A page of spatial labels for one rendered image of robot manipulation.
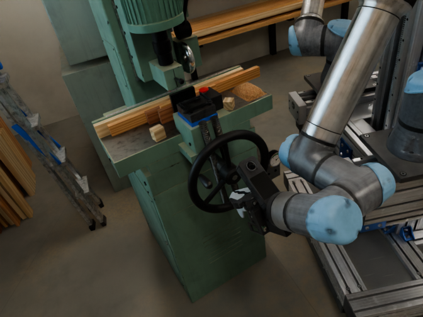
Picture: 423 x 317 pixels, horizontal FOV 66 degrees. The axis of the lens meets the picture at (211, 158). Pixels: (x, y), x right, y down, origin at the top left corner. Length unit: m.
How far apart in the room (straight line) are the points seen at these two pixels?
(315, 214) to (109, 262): 1.57
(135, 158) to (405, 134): 0.78
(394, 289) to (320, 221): 0.98
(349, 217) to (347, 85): 0.24
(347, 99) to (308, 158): 0.13
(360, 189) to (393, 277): 0.97
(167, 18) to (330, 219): 0.74
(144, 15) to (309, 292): 1.34
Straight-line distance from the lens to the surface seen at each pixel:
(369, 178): 0.62
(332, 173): 0.63
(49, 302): 2.01
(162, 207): 1.19
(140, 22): 1.04
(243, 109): 1.16
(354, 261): 1.54
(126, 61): 1.29
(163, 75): 1.10
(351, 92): 0.66
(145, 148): 1.04
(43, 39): 3.42
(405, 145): 1.05
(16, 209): 2.53
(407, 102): 1.01
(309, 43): 1.38
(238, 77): 1.29
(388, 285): 1.51
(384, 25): 0.67
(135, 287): 1.83
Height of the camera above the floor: 1.46
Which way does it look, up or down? 37 degrees down
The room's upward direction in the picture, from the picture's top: 11 degrees counter-clockwise
